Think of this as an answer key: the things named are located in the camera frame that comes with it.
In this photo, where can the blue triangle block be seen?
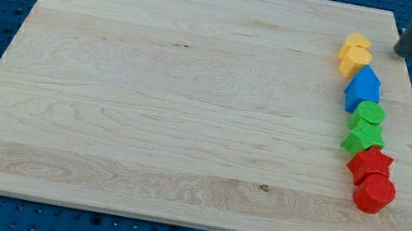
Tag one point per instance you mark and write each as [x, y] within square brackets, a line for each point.
[366, 74]

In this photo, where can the red star block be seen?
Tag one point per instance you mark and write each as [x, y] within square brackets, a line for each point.
[369, 162]

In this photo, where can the green cylinder block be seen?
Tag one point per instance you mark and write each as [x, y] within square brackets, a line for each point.
[368, 111]

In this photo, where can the red cylinder block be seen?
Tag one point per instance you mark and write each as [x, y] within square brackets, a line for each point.
[374, 193]

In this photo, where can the green star block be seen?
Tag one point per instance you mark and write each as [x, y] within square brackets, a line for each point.
[362, 137]

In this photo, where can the light wooden board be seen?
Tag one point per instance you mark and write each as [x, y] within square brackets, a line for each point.
[226, 115]

